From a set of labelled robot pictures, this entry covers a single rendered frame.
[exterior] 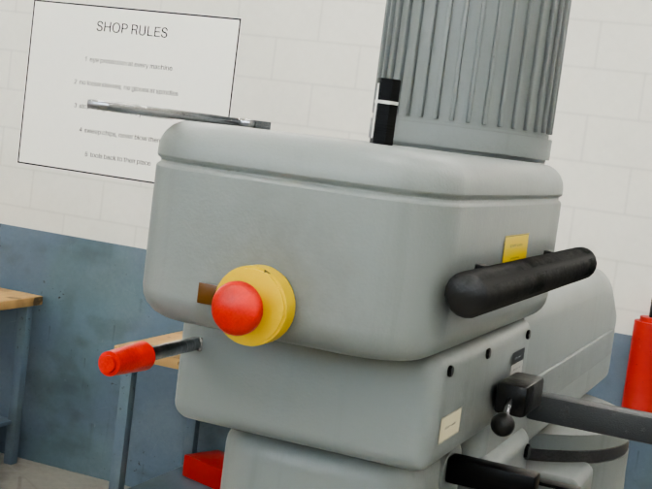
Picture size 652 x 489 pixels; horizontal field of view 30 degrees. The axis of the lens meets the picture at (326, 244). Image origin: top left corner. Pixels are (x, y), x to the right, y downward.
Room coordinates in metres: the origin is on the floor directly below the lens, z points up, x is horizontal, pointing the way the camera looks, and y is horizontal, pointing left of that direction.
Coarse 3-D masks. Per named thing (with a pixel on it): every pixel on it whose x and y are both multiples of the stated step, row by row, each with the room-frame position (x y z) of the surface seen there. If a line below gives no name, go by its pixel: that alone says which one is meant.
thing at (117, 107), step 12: (96, 108) 0.90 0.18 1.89; (108, 108) 0.90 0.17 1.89; (120, 108) 0.91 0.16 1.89; (132, 108) 0.92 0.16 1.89; (144, 108) 0.94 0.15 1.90; (156, 108) 0.96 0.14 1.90; (192, 120) 1.01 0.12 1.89; (204, 120) 1.02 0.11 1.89; (216, 120) 1.04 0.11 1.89; (228, 120) 1.06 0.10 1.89; (240, 120) 1.08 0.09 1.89; (252, 120) 1.08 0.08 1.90
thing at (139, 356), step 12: (120, 348) 0.92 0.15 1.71; (132, 348) 0.93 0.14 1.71; (144, 348) 0.94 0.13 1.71; (156, 348) 0.97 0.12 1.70; (168, 348) 0.98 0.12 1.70; (180, 348) 1.00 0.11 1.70; (192, 348) 1.02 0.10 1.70; (108, 360) 0.91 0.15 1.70; (120, 360) 0.91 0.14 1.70; (132, 360) 0.92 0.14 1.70; (144, 360) 0.94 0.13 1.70; (108, 372) 0.91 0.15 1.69; (120, 372) 0.91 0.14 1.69; (132, 372) 0.93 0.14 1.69
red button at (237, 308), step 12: (228, 288) 0.87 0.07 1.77; (240, 288) 0.87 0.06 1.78; (252, 288) 0.87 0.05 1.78; (216, 300) 0.87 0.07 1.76; (228, 300) 0.87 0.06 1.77; (240, 300) 0.86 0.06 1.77; (252, 300) 0.86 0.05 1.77; (216, 312) 0.87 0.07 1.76; (228, 312) 0.87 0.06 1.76; (240, 312) 0.86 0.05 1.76; (252, 312) 0.86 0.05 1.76; (216, 324) 0.87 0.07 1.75; (228, 324) 0.87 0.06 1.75; (240, 324) 0.86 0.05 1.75; (252, 324) 0.87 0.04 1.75
